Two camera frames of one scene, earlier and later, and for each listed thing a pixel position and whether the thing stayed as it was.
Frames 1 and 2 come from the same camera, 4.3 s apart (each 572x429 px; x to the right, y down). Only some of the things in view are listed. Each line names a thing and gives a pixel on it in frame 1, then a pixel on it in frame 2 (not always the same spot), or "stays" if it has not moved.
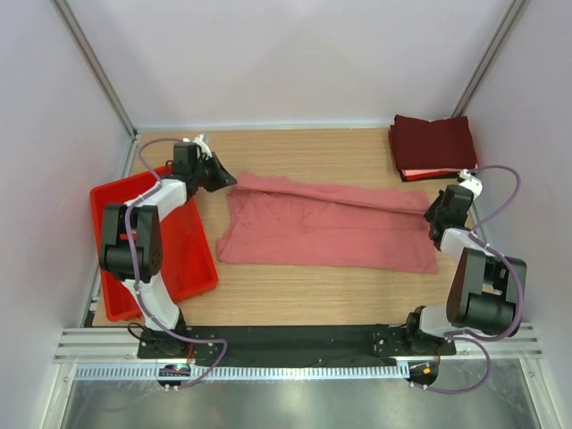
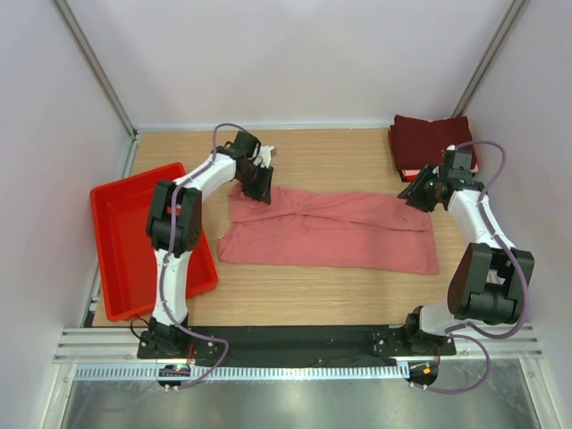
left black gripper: x=222 y=177 to x=263 y=191
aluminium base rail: x=106 y=345 stays
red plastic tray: x=188 y=264 stays
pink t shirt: x=280 y=222 stays
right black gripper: x=429 y=214 to x=414 y=191
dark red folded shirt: x=442 y=144 stays
